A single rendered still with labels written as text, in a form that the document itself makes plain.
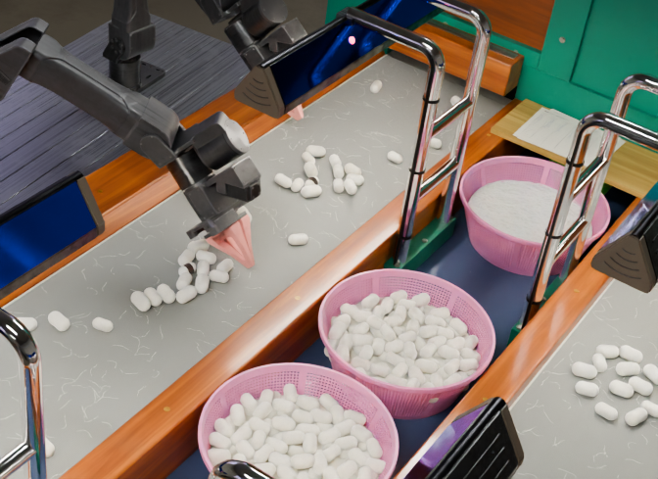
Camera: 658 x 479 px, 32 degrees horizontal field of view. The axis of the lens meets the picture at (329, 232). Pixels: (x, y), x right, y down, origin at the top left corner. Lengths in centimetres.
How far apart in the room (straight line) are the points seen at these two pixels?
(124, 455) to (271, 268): 46
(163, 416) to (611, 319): 74
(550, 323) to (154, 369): 61
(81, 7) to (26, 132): 194
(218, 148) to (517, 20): 80
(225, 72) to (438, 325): 91
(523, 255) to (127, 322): 68
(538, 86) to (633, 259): 93
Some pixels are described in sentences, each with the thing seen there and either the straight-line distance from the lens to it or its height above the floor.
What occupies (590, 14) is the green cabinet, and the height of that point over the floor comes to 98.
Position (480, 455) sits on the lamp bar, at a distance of 113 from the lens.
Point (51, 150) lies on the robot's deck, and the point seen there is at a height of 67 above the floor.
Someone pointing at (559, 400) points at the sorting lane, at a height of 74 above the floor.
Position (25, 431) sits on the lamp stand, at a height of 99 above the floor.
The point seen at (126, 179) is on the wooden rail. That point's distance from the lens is 198.
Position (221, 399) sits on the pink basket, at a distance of 161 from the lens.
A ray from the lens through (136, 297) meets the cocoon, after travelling 175.
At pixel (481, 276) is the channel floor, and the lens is 202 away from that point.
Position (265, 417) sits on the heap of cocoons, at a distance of 163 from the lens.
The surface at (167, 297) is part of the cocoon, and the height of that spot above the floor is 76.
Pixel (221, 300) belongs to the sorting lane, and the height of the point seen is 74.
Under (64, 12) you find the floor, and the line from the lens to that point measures 414.
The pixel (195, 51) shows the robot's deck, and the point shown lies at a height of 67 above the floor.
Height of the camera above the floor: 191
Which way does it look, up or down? 37 degrees down
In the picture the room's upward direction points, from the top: 8 degrees clockwise
